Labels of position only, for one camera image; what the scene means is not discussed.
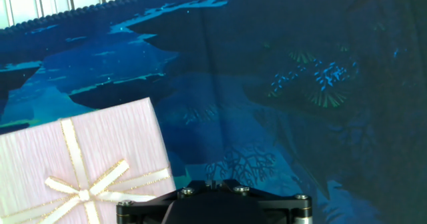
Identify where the pink gift box lid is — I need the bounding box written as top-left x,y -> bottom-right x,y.
0,97 -> 177,224

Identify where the colourful landscape tablecloth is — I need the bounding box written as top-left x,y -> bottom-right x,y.
0,0 -> 427,224

